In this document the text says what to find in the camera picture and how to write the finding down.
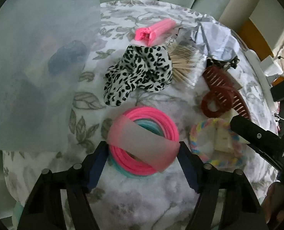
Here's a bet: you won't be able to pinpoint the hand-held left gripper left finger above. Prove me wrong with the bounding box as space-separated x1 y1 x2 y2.
17 141 109 230

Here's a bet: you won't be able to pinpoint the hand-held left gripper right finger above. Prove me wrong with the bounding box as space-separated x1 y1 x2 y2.
178 141 269 230

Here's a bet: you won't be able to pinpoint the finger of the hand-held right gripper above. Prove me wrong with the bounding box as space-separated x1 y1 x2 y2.
230 115 281 147
249 144 284 166

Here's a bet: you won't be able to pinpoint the pastel rainbow hair tie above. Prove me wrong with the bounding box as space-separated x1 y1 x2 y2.
189 118 247 170

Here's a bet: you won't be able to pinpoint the bundle of pink teal hair ties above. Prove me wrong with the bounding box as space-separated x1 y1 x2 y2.
107 105 181 179

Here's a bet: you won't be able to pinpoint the translucent plastic zip bag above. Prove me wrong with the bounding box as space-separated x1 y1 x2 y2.
0 0 102 152

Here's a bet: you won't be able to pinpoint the leopard print scrunchie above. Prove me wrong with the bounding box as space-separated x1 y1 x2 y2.
104 44 173 107

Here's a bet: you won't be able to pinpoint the person's right hand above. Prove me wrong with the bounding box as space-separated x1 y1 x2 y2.
263 182 284 224

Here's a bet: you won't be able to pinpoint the cream small box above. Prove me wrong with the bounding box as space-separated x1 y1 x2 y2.
214 111 249 152

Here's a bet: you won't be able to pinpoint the white power strip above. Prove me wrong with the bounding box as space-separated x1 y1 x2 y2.
238 35 280 112

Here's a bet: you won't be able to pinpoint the black power adapter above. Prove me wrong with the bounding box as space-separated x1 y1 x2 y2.
270 79 284 102

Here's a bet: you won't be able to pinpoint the brown hair claw clip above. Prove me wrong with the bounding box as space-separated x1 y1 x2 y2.
201 66 250 120

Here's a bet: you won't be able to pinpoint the white charger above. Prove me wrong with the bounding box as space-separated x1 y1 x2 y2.
259 55 283 76

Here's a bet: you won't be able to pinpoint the black jewelled hair clip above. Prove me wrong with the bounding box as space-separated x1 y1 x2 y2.
206 54 239 72

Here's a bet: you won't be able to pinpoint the pack of cotton swabs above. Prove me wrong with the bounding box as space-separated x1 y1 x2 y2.
167 27 205 87

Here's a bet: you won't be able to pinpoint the silver foil packet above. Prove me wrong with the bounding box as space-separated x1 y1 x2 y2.
195 17 239 58

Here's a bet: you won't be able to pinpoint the thin black hairpin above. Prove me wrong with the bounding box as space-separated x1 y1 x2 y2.
200 24 214 60

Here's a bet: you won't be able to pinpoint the dark blue scrunchie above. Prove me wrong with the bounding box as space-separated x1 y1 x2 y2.
48 41 88 75

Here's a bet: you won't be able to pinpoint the pink plastic clip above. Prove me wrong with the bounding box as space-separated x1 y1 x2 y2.
135 19 176 46

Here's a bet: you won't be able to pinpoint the wooden bed frame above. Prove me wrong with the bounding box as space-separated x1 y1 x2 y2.
238 20 256 46

